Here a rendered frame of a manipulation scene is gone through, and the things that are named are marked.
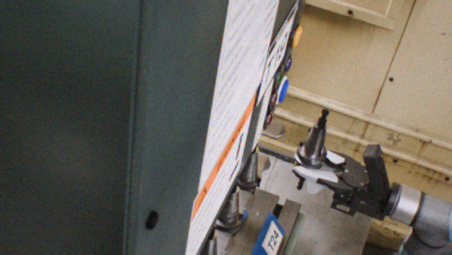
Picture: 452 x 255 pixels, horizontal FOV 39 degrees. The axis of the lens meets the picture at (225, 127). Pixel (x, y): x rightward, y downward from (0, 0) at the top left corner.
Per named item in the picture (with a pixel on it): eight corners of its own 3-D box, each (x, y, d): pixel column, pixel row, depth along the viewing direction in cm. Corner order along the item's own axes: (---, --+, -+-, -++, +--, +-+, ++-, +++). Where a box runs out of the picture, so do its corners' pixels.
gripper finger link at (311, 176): (287, 193, 132) (331, 202, 132) (294, 173, 128) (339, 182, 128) (287, 182, 134) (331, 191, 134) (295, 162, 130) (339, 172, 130)
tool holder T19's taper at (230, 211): (216, 201, 117) (222, 176, 112) (240, 207, 117) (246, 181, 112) (211, 219, 113) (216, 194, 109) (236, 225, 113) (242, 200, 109)
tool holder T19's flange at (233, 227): (211, 206, 119) (213, 197, 118) (244, 213, 119) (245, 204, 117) (204, 231, 114) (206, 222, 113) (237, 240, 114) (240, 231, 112)
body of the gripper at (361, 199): (326, 206, 133) (382, 228, 131) (338, 178, 128) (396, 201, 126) (334, 183, 139) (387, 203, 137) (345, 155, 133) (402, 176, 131)
